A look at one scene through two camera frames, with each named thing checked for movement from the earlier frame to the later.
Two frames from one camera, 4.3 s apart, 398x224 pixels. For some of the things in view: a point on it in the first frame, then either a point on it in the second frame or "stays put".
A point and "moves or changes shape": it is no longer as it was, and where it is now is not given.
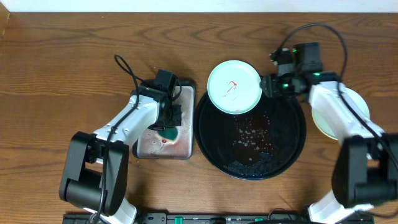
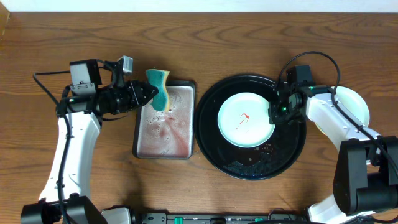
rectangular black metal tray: x=175 y=142 stays put
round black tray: x=258 y=144 stays put
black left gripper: x=175 y=115 to x=132 y=96
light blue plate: x=234 y=87 to x=244 y=120
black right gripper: x=272 y=89 to x=275 y=117
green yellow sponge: x=169 y=135 moves or changes shape
